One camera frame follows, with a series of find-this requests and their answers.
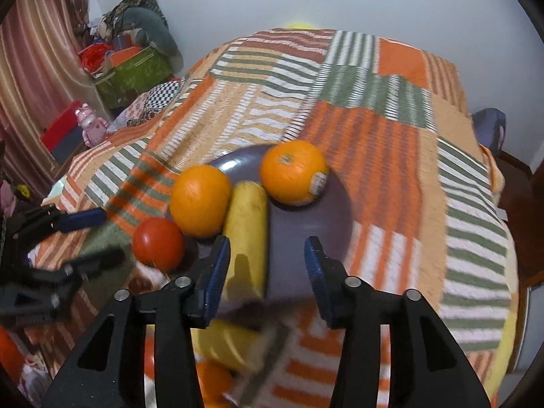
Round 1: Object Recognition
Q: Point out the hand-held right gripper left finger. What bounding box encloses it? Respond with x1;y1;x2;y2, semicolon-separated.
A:
40;235;231;408

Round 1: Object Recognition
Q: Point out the red tomato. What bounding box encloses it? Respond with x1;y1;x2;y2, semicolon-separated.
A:
132;218;185;272

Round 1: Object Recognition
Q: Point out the striped patchwork blanket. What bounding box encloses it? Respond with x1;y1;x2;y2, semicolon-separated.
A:
23;28;520;408

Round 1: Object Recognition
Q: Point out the striped brown curtain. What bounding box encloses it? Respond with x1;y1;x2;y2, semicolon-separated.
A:
0;0;96;196

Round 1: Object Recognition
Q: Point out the yellow banana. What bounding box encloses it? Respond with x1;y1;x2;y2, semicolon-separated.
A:
219;181;269;300
196;321;266;372

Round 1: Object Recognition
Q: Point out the grey cushion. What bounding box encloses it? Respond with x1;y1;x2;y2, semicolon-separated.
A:
123;6;179;57

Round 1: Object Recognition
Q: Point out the blue chair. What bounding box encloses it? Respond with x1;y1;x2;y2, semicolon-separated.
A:
472;108;507;154

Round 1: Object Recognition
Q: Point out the green storage box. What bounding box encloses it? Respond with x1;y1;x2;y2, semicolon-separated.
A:
93;46;174;110

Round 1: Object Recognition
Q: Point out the orange with sticker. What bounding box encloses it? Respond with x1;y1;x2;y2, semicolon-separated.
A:
259;140;330;207

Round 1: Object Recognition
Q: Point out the plain orange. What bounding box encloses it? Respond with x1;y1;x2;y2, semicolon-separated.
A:
169;165;232;239

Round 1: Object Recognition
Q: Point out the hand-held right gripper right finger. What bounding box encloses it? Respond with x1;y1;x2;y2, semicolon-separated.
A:
303;236;494;408

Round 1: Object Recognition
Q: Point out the red plastic bag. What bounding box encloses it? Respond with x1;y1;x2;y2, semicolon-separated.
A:
78;43;112;72

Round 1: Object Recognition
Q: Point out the red box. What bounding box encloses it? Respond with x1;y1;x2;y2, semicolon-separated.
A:
39;101;86;161

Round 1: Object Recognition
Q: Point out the checkered cloth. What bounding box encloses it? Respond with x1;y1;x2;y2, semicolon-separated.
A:
142;80;183;109

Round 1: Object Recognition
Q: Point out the camouflage cloth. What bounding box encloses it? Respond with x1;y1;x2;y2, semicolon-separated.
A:
102;0;167;37

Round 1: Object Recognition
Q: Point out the pink toy figure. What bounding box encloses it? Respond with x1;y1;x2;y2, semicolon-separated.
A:
75;103;110;147

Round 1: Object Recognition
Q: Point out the purple plate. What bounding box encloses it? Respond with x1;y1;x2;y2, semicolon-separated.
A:
168;144;353;307

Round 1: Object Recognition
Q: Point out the small orange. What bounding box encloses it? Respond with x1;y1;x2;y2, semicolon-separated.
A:
196;360;234;408

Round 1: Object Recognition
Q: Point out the wooden furniture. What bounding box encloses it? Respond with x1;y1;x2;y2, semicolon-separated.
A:
495;149;537;290

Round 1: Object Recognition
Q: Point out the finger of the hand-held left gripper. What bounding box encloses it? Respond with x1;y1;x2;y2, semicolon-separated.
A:
12;204;108;241
0;248;126;317

